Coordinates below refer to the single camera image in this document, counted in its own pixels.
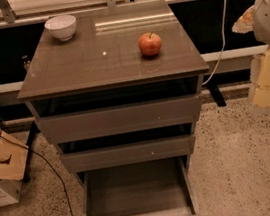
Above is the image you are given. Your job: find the grey bottom drawer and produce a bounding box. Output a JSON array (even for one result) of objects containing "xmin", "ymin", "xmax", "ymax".
[{"xmin": 83, "ymin": 157, "xmax": 204, "ymax": 216}]

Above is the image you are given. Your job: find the grey drawer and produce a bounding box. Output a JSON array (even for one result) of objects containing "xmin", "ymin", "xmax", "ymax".
[
  {"xmin": 60, "ymin": 123, "xmax": 195, "ymax": 173},
  {"xmin": 34, "ymin": 95, "xmax": 201, "ymax": 144},
  {"xmin": 83, "ymin": 157, "xmax": 204, "ymax": 216}
]

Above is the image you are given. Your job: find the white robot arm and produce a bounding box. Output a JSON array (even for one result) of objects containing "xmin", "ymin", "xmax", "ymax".
[{"xmin": 231, "ymin": 0, "xmax": 270, "ymax": 108}]

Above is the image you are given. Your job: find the grey drawer cabinet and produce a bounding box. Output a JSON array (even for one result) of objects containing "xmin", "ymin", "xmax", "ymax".
[{"xmin": 6, "ymin": 0, "xmax": 223, "ymax": 184}]

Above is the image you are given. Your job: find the grey top drawer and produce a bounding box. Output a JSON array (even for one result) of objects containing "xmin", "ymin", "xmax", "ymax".
[{"xmin": 34, "ymin": 95, "xmax": 201, "ymax": 144}]

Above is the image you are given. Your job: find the grey middle drawer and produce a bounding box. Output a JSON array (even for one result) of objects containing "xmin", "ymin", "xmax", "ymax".
[{"xmin": 60, "ymin": 123, "xmax": 195, "ymax": 173}]

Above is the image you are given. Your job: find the red apple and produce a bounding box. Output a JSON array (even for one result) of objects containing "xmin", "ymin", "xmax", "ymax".
[{"xmin": 138, "ymin": 32, "xmax": 162, "ymax": 57}]

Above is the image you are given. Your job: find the white ceramic bowl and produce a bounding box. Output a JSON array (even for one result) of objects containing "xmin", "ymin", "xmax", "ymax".
[{"xmin": 45, "ymin": 15, "xmax": 77, "ymax": 41}]

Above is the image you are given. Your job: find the white hanging cable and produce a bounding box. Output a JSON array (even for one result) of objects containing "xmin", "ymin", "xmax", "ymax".
[{"xmin": 189, "ymin": 0, "xmax": 240, "ymax": 87}]

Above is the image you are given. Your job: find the black floor cable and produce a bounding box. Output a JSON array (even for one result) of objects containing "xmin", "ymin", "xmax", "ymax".
[{"xmin": 0, "ymin": 104, "xmax": 77, "ymax": 216}]

